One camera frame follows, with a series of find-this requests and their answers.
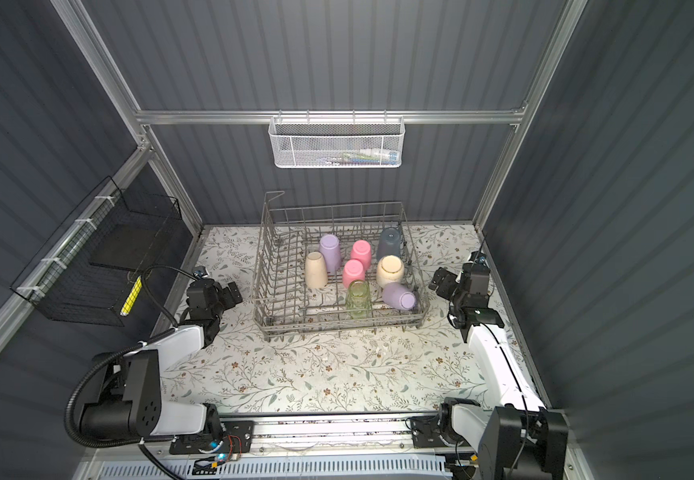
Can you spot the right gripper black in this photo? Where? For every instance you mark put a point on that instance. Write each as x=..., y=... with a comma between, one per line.
x=451, y=280

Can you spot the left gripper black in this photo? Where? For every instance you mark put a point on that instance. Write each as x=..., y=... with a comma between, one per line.
x=223, y=296

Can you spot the white cup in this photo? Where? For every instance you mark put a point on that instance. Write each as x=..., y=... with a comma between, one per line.
x=390, y=269

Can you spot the blue transparent cup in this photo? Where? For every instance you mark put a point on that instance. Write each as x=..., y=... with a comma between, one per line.
x=390, y=243

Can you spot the green transparent cup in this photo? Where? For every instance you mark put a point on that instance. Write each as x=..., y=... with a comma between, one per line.
x=358, y=300

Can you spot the beige cup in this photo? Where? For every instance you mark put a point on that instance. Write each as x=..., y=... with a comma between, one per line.
x=315, y=271

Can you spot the pink cup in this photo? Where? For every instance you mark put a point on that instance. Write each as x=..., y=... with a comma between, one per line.
x=353, y=270
x=362, y=251

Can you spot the light purple cup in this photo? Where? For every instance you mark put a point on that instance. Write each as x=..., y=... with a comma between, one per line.
x=330, y=249

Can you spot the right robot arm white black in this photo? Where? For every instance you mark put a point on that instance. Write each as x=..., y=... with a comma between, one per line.
x=513, y=433

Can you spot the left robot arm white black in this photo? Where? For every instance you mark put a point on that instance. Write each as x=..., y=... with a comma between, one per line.
x=120, y=401

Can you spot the yellow brush in basket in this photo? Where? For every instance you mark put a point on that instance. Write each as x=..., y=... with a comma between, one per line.
x=131, y=298

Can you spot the floral table mat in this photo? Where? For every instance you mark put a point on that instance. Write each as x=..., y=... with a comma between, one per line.
x=391, y=369

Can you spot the items in white basket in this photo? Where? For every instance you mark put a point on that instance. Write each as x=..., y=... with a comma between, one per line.
x=364, y=157

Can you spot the white ventilated front panel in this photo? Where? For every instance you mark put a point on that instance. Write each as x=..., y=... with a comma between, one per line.
x=390, y=466

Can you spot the black wire wall basket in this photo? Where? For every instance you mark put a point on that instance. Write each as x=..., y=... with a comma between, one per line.
x=87, y=274

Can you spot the grey wire dish rack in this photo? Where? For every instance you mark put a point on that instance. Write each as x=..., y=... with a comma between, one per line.
x=283, y=302

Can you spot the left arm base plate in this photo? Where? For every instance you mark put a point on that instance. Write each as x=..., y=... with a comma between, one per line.
x=233, y=437

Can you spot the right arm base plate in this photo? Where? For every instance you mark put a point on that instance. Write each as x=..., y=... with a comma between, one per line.
x=429, y=432

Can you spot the white mesh wall basket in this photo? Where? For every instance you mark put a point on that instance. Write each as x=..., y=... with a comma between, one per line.
x=299, y=144

